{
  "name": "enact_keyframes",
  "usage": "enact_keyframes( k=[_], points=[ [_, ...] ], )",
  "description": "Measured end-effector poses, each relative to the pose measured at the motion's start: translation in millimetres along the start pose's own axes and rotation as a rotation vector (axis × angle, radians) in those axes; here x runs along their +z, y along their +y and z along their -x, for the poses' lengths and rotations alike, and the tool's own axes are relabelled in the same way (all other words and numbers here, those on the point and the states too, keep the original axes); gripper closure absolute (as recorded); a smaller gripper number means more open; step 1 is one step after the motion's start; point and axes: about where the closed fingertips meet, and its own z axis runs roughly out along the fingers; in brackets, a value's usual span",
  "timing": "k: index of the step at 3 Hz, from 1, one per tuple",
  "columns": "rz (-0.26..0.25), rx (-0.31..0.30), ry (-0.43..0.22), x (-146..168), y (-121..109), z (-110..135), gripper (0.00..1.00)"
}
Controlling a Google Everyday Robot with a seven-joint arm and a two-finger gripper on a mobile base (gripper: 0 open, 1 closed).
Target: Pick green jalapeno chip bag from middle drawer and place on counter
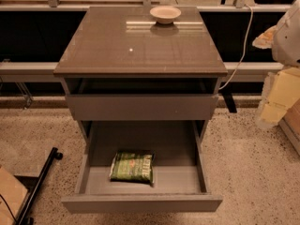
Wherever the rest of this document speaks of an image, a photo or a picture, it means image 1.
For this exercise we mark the cream ceramic bowl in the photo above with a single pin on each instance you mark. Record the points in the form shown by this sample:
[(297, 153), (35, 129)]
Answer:
[(165, 14)]

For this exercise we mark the grey drawer cabinet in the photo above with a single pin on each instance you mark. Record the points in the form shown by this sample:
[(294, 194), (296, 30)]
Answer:
[(125, 51)]

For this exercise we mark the cardboard box right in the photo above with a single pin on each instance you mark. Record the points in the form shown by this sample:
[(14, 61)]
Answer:
[(290, 124)]

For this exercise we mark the green jalapeno chip bag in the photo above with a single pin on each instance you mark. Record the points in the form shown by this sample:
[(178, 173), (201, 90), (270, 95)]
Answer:
[(132, 166)]

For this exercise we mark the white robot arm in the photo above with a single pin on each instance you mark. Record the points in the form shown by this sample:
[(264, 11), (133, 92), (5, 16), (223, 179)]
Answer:
[(286, 40)]

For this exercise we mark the black wheeled stand leg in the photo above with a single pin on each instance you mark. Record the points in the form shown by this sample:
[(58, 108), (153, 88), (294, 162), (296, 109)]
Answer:
[(33, 185)]

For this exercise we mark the grey metal rail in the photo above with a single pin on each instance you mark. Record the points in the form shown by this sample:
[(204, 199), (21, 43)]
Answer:
[(42, 72)]

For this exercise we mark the closed grey top drawer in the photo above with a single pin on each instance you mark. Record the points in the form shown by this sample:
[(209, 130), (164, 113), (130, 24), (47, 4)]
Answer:
[(141, 108)]

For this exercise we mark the cardboard box left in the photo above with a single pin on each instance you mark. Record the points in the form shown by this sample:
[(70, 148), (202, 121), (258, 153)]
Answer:
[(13, 194)]

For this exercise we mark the open grey middle drawer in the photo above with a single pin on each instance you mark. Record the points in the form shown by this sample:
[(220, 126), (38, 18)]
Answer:
[(179, 180)]

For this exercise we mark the cardboard box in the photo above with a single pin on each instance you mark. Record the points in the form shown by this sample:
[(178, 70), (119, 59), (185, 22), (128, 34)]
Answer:
[(290, 124), (13, 194)]

